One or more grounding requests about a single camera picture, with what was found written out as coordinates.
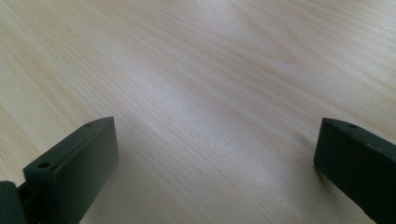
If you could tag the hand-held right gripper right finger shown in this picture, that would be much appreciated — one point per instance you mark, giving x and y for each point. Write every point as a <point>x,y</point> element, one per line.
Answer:
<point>358,165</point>

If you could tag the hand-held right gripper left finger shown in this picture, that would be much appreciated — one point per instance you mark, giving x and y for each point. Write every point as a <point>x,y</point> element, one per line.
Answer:
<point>73,165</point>

